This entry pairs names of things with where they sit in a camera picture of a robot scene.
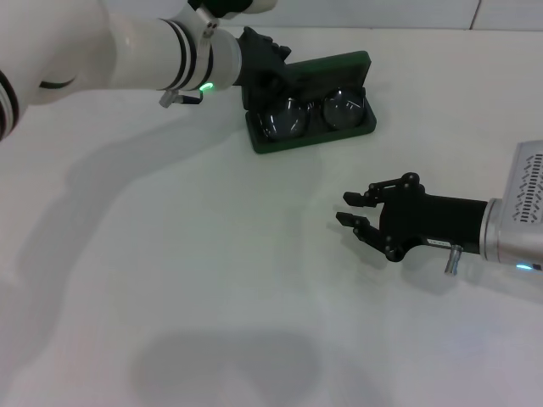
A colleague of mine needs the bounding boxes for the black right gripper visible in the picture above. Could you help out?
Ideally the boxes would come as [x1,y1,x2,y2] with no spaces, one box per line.
[335,171,489,262]

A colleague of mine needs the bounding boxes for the black left wrist cable plug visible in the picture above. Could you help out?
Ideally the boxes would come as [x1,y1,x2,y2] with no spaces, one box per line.
[159,86,213,109]

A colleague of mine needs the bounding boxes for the right wrist cable with plug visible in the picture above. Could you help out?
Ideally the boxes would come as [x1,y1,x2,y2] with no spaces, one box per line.
[444,244,464,276]

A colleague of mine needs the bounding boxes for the black glasses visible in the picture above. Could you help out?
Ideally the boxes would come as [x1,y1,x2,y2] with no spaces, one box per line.
[256,86,368,142]

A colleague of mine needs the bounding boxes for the green glasses case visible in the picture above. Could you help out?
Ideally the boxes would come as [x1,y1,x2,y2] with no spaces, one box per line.
[241,50,378,154]

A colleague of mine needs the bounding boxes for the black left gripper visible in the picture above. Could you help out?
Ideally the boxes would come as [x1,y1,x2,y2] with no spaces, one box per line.
[237,25,294,106]

